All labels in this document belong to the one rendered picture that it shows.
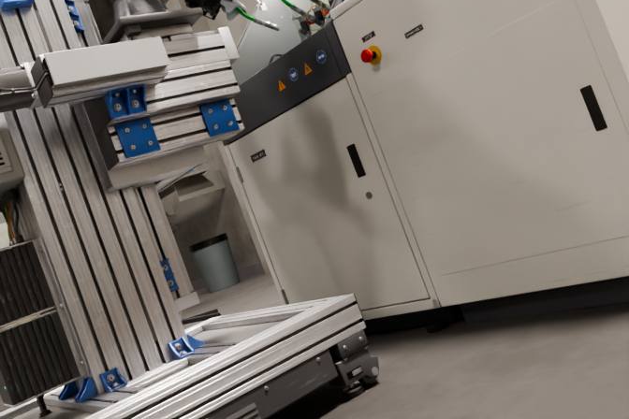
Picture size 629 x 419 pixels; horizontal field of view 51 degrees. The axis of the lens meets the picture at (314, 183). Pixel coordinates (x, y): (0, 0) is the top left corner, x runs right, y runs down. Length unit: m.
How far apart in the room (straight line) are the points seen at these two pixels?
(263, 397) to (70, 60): 0.83
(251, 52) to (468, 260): 1.26
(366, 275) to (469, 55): 0.77
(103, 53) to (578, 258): 1.17
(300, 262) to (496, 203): 0.81
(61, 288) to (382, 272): 0.92
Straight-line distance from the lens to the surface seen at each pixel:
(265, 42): 2.70
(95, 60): 1.50
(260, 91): 2.22
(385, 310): 2.08
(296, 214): 2.22
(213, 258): 7.27
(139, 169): 1.72
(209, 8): 2.42
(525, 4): 1.62
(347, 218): 2.06
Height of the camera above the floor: 0.46
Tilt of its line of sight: 2 degrees up
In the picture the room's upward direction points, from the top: 21 degrees counter-clockwise
